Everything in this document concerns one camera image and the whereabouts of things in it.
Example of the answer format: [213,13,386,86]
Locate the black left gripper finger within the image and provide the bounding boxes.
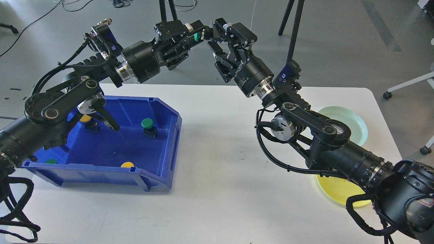
[154,20,205,43]
[166,51,190,70]

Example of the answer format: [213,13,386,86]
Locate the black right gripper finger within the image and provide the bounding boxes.
[208,41,238,83]
[212,18,257,60]

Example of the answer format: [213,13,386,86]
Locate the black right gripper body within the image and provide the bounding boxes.
[226,56,274,97]

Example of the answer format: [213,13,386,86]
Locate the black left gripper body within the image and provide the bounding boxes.
[115,39,190,83]

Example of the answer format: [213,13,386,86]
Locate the green button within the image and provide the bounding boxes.
[141,118,158,139]
[186,26,214,45]
[45,159,58,165]

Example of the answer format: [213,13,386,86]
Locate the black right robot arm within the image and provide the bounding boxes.
[202,18,434,244]

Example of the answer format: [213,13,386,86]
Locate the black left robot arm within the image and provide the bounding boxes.
[0,19,213,243]

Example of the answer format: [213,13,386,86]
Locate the yellow button back left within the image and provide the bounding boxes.
[79,115,100,134]

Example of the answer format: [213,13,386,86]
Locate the yellow button front edge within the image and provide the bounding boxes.
[120,162,135,168]

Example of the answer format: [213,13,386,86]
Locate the light green plate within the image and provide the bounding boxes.
[319,106,368,146]

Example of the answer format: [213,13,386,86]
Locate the yellow plate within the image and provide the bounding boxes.
[316,175,365,206]

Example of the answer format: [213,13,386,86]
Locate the black left tripod legs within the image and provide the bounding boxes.
[158,0,179,23]

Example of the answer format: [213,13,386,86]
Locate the black tripod legs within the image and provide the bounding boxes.
[278,0,305,63]
[158,0,179,23]

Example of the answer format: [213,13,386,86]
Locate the black right tripod legs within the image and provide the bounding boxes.
[278,0,305,63]

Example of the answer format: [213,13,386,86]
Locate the blue plastic bin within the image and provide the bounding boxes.
[22,96,182,191]

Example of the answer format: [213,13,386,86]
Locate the black cables on floor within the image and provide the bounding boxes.
[0,0,198,58]

